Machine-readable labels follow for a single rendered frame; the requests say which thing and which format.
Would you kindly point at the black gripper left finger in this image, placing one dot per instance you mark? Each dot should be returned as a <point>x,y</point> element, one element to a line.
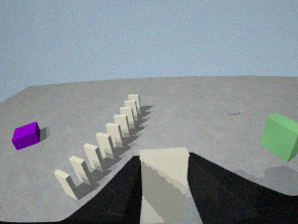
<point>119,201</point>

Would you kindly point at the purple rectangular block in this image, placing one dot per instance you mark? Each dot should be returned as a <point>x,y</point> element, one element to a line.
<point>28,135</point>

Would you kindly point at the green block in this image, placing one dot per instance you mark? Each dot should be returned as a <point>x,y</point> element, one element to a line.
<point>280,136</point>

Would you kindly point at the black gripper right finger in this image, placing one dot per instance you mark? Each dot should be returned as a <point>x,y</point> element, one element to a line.
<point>223,197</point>

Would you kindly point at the cream domino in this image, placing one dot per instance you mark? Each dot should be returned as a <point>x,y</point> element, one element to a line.
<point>114,130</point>
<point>106,145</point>
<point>124,125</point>
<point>68,185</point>
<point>81,170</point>
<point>132,103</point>
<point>164,173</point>
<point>137,98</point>
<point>128,111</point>
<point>94,157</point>

